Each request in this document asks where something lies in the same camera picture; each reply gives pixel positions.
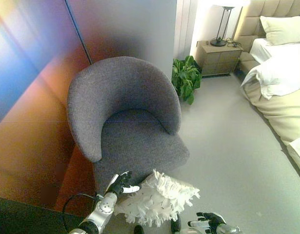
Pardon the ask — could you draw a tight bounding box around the beige wooden nightstand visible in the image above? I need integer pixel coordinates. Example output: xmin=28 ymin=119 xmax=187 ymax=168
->
xmin=196 ymin=40 xmax=243 ymax=77

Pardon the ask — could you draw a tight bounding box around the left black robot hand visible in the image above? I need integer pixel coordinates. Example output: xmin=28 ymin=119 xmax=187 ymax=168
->
xmin=105 ymin=171 xmax=142 ymax=195

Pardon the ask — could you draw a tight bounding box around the green potted plant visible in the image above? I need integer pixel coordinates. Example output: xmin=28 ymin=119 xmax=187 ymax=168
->
xmin=172 ymin=55 xmax=202 ymax=106

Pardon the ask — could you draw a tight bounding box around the black robot wrist cable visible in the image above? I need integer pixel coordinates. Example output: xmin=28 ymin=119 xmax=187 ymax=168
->
xmin=63 ymin=191 xmax=97 ymax=232

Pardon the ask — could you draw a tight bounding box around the black table lamp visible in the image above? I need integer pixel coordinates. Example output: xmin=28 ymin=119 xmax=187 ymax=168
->
xmin=210 ymin=0 xmax=250 ymax=47

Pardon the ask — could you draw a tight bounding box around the dark wooden table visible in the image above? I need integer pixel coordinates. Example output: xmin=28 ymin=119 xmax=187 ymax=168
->
xmin=0 ymin=195 xmax=89 ymax=234

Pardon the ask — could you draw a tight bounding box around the grey fabric tub armchair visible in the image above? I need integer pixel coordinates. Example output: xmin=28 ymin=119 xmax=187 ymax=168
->
xmin=66 ymin=56 xmax=190 ymax=193

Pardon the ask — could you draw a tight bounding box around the white fringed pillow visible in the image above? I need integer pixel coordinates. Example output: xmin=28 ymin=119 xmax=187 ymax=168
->
xmin=113 ymin=168 xmax=200 ymax=227

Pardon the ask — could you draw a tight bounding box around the cream bed pillow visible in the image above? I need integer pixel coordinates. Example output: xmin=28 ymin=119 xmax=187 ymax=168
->
xmin=259 ymin=14 xmax=300 ymax=46

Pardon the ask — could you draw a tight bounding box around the black cable on nightstand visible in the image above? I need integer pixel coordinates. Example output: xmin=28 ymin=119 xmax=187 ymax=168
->
xmin=224 ymin=37 xmax=240 ymax=48

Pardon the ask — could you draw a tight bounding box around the white duvet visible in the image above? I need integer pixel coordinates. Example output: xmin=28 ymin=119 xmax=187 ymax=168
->
xmin=240 ymin=56 xmax=300 ymax=100

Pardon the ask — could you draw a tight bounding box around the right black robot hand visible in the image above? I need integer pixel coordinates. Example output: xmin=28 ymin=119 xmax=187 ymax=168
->
xmin=187 ymin=212 xmax=227 ymax=233

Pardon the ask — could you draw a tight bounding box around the right black robot foot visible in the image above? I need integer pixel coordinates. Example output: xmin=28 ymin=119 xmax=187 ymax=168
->
xmin=170 ymin=214 xmax=182 ymax=233

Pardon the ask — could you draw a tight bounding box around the beige upholstered bed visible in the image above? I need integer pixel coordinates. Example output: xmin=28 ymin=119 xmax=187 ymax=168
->
xmin=233 ymin=0 xmax=300 ymax=182

